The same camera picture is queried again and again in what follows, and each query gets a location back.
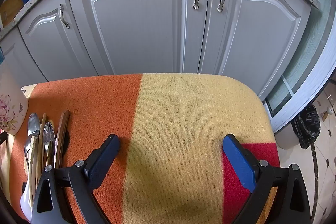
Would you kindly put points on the floral cup with blue inside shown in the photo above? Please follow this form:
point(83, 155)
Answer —
point(11, 106)

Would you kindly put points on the white cabinet door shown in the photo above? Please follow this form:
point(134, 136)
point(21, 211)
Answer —
point(13, 61)
point(44, 37)
point(136, 22)
point(252, 37)

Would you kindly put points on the orange yellow red blanket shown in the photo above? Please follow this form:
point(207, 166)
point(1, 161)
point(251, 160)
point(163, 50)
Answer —
point(178, 121)

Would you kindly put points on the grey trash bin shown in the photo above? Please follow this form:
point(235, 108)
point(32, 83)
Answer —
point(284, 138)

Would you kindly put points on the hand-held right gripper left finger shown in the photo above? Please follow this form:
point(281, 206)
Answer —
point(103, 161)

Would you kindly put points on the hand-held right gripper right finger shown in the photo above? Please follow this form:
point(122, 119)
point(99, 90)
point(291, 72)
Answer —
point(239, 163)

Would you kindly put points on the black trash bag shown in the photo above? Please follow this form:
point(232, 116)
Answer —
point(307, 127)

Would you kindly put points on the white ceramic spoon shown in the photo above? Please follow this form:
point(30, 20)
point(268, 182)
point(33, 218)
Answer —
point(25, 200)

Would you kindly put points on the wooden cutting board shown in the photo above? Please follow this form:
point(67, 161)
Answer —
point(11, 7)

